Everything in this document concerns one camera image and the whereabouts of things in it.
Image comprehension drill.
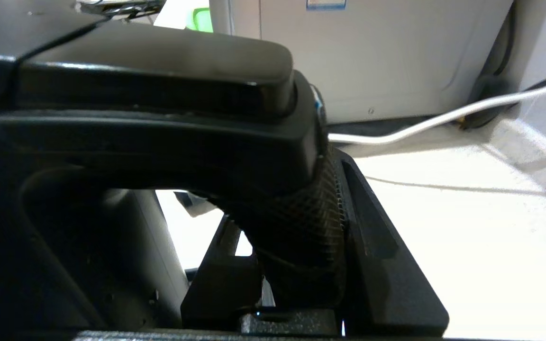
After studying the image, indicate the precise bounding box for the white power cable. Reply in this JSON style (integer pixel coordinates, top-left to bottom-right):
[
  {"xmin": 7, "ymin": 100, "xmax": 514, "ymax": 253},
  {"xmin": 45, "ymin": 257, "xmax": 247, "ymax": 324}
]
[{"xmin": 328, "ymin": 76, "xmax": 546, "ymax": 145}]

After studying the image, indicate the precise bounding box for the black microwave power cord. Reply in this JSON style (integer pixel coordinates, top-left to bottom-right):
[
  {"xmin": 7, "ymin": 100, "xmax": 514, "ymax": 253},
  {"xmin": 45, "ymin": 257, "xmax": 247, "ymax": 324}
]
[{"xmin": 463, "ymin": 0, "xmax": 546, "ymax": 131}]

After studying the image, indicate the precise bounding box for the green cutting mat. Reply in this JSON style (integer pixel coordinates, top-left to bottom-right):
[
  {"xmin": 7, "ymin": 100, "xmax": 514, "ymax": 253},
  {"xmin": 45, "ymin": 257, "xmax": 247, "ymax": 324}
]
[{"xmin": 187, "ymin": 7, "xmax": 214, "ymax": 34}]

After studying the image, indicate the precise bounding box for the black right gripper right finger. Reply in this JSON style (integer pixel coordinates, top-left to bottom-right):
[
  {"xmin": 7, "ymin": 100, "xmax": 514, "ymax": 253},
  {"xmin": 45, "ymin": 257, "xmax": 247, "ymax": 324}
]
[{"xmin": 335, "ymin": 149, "xmax": 449, "ymax": 337}]

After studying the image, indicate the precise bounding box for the silver microwave oven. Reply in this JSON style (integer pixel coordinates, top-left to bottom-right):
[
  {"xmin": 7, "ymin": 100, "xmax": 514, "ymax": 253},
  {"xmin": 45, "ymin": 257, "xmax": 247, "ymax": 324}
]
[{"xmin": 209, "ymin": 0, "xmax": 515, "ymax": 125}]

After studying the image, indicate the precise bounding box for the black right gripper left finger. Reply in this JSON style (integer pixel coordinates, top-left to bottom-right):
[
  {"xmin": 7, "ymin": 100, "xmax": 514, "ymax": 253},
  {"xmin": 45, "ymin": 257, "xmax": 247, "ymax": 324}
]
[{"xmin": 181, "ymin": 215, "xmax": 262, "ymax": 331}]

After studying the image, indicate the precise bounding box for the black electric kettle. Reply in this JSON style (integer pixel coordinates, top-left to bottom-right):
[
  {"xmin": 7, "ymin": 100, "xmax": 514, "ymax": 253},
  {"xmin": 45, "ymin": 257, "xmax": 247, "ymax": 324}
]
[{"xmin": 0, "ymin": 0, "xmax": 349, "ymax": 332}]

